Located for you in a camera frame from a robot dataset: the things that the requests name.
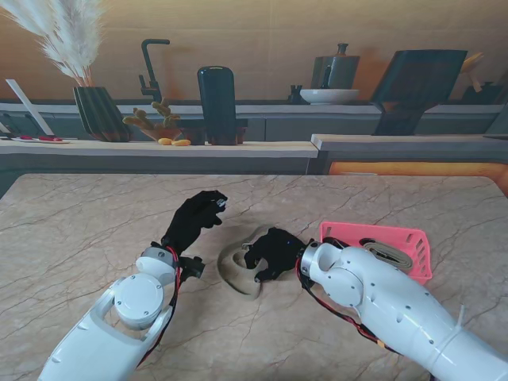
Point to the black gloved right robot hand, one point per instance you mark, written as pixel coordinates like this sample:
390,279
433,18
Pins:
278,254

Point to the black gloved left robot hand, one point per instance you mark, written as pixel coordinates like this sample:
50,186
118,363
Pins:
190,226

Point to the beige woven belt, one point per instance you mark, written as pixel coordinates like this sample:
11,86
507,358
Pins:
387,254
238,278

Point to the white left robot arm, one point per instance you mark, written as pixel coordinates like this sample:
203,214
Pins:
111,317

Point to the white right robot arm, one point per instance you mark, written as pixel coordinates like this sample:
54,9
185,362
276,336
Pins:
397,301

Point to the orange fruits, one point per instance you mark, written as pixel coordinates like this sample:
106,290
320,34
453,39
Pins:
178,142

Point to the light wood counter top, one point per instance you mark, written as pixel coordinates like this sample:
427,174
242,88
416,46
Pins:
119,148

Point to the tall dark cylindrical canister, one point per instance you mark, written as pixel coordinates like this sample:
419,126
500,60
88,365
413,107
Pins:
217,103

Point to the pink plastic mesh basket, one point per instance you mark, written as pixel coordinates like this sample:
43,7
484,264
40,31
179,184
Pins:
416,242

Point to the dark ribbed vase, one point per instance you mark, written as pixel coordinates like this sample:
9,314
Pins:
101,115

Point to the small black stand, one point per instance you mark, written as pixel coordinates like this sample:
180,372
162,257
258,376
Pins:
295,95

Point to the black kitchen faucet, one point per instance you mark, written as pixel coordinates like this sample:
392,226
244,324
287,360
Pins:
150,71

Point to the grey stone counter top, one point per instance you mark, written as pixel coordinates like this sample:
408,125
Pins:
397,142

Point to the white ceramic bowl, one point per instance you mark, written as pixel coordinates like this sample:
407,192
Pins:
329,96

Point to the plate with red food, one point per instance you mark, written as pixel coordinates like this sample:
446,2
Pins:
43,139

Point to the grey pot with lid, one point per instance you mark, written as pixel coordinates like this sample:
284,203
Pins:
335,69

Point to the white leaning board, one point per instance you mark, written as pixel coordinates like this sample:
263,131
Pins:
28,105

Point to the dark range hood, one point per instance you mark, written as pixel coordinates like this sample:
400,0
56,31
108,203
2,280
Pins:
416,83

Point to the white pampas grass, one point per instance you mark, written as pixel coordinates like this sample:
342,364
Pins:
67,39

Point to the dark utensil holder with spoons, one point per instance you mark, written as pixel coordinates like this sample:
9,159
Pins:
482,93

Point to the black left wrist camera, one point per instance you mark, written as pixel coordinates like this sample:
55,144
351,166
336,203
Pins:
193,266

